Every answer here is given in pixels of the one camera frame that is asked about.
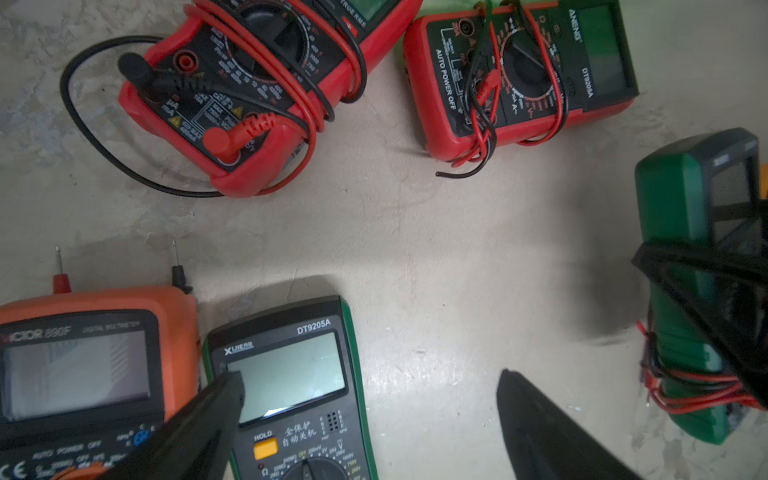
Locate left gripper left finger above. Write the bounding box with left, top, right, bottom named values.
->
left=100, top=372, right=245, bottom=480

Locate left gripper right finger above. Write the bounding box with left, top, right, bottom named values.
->
left=496, top=369, right=639, bottom=479

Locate red ANENG multimeter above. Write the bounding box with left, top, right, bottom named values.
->
left=403, top=1, right=639, bottom=179

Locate green DT9205A multimeter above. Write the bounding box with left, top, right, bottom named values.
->
left=202, top=295, right=378, bottom=479

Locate orange Victor multimeter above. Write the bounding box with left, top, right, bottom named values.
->
left=1, top=263, right=200, bottom=479

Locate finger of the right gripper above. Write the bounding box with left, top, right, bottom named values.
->
left=632, top=242, right=767, bottom=407

